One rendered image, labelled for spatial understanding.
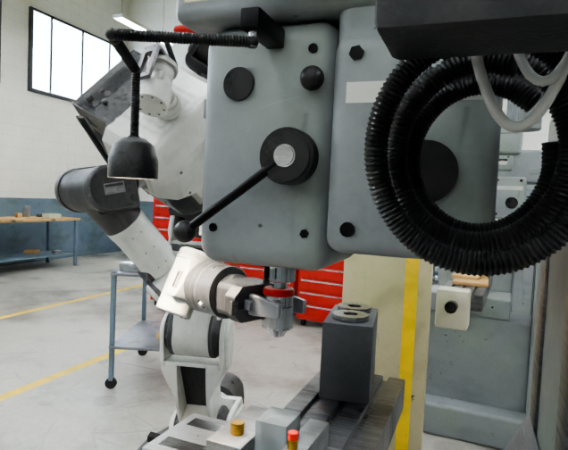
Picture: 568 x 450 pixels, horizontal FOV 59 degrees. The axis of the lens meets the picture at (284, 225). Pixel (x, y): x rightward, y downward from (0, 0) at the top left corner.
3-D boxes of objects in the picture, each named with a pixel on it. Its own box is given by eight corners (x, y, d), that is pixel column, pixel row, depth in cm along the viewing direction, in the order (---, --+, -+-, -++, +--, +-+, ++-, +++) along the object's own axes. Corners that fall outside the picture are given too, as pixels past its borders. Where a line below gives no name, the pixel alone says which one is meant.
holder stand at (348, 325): (318, 398, 122) (321, 316, 121) (330, 369, 143) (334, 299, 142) (369, 405, 119) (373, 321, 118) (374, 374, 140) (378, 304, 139)
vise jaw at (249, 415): (204, 465, 76) (205, 439, 76) (250, 426, 90) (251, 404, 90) (239, 475, 74) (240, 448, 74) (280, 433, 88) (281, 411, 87)
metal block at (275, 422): (254, 457, 78) (254, 420, 78) (270, 441, 83) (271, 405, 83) (284, 466, 76) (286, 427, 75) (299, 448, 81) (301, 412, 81)
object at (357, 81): (321, 253, 60) (331, 32, 59) (363, 240, 83) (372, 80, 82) (492, 267, 54) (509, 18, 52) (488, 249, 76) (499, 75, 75)
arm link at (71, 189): (93, 235, 112) (49, 188, 105) (120, 207, 116) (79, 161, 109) (120, 237, 104) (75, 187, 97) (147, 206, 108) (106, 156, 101)
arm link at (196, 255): (180, 242, 90) (181, 254, 103) (161, 290, 87) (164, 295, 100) (214, 255, 90) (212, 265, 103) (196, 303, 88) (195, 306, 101)
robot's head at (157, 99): (144, 123, 103) (129, 93, 96) (155, 87, 108) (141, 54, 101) (174, 125, 103) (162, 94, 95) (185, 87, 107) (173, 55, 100)
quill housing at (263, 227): (190, 262, 69) (199, 24, 68) (253, 250, 89) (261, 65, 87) (324, 275, 62) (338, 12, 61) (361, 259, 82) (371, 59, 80)
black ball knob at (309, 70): (295, 88, 60) (296, 62, 60) (304, 93, 63) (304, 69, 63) (319, 87, 59) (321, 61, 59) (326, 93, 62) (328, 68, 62)
